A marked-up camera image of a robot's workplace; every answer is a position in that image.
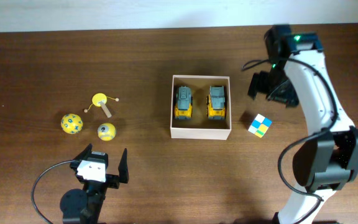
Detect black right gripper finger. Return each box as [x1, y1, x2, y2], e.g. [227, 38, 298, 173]
[247, 71, 269, 100]
[266, 81, 299, 108]

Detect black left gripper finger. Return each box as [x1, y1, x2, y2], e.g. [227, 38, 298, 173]
[73, 143, 93, 161]
[118, 148, 129, 183]

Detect multicoloured puzzle cube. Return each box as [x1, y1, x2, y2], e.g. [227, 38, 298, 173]
[248, 114, 272, 138]

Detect yellow toy dump truck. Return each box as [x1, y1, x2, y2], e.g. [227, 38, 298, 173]
[207, 86, 226, 120]

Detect yellow toy truck grey cab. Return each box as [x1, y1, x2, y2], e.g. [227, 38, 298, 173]
[174, 86, 193, 119]

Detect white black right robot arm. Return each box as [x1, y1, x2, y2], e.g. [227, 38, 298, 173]
[248, 24, 358, 223]

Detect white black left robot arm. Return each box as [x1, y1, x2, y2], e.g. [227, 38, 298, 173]
[60, 144, 129, 223]

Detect yellow minion ball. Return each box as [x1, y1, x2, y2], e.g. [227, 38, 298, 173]
[98, 123, 116, 141]

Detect yellow ball blue letters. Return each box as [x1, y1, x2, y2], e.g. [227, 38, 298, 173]
[60, 113, 83, 134]

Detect yellow wooden rattle drum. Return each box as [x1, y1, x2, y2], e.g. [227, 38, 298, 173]
[83, 93, 119, 118]

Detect white cardboard box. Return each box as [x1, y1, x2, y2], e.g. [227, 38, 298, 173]
[170, 75, 232, 140]

